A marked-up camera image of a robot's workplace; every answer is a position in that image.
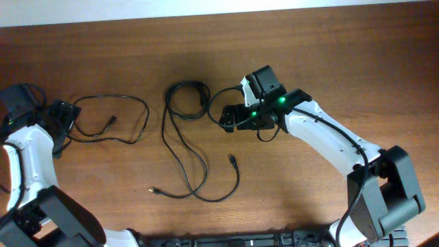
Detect right camera cable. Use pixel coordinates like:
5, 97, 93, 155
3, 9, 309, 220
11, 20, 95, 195
206, 84, 370, 247

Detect left camera cable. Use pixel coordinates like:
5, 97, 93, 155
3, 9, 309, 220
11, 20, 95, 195
0, 83, 47, 213

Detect camera cable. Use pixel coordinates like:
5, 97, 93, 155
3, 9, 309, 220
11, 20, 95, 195
206, 84, 370, 247
0, 83, 47, 213

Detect black usb cable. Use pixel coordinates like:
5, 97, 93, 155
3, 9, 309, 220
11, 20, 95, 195
148, 80, 241, 203
67, 94, 150, 145

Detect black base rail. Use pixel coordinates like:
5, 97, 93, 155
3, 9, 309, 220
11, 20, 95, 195
143, 226, 409, 247

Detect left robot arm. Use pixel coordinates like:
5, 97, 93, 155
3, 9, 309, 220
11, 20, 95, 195
1, 84, 145, 247

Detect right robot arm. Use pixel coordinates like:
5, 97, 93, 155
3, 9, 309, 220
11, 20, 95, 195
218, 65, 425, 246

